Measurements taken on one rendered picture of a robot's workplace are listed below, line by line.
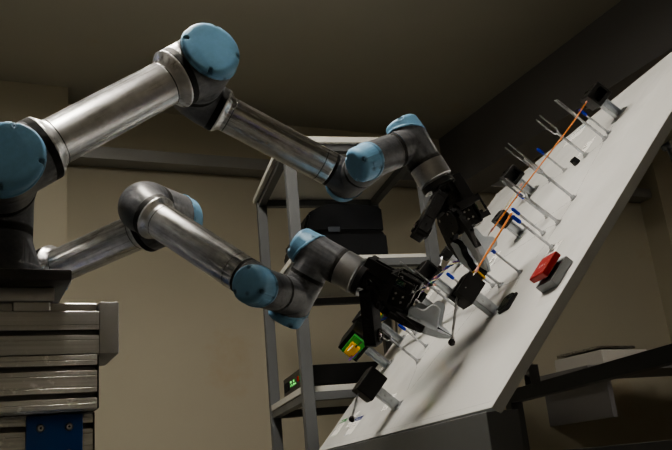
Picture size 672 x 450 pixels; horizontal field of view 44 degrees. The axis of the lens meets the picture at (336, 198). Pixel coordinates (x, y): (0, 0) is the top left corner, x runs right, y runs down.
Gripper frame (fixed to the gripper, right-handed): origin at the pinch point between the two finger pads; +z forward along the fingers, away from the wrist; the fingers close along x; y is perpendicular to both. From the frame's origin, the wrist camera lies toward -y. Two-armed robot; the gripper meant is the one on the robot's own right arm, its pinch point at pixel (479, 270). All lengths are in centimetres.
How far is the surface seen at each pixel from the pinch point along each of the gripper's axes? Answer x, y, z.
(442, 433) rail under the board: -9.8, -29.1, 22.1
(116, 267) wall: 237, -20, -96
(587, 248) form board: -31.2, 0.8, 7.3
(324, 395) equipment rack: 93, -9, 5
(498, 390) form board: -27.6, -25.5, 19.5
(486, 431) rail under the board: -27.7, -30.9, 23.6
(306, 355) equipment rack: 92, -9, -8
